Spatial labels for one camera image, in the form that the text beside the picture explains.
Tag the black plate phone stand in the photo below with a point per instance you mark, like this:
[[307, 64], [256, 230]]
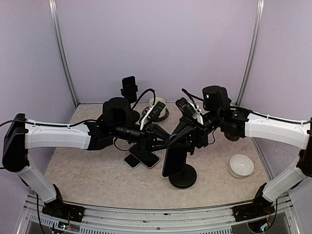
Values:
[[231, 137]]

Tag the light blue bottom phone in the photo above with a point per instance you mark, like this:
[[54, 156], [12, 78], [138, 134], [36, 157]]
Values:
[[131, 161]]

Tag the tall black clamp phone stand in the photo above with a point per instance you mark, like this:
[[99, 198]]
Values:
[[129, 92]]

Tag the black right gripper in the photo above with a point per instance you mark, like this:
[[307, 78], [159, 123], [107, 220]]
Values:
[[198, 136]]

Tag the short black phone stand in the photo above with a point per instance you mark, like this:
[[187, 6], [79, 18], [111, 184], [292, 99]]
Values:
[[187, 177]]

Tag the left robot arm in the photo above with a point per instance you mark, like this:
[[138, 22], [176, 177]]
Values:
[[24, 135]]

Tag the black phone crossing stack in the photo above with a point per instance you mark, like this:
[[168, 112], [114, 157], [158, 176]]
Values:
[[174, 161]]

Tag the white ceramic mug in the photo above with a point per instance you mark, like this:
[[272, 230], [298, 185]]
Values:
[[158, 99]]

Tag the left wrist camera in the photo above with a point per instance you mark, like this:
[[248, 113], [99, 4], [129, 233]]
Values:
[[153, 113]]

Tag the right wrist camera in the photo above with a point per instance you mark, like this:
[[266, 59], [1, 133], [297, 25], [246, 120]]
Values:
[[190, 110]]

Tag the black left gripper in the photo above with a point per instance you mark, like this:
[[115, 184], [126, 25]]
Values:
[[148, 137]]

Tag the white bowl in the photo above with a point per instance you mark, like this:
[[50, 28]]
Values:
[[241, 166]]

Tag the red round coaster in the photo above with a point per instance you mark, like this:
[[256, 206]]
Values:
[[160, 118]]

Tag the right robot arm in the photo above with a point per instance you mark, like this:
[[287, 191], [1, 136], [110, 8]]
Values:
[[284, 144]]

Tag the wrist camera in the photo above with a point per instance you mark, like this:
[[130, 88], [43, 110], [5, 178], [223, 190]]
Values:
[[190, 110], [153, 113]]

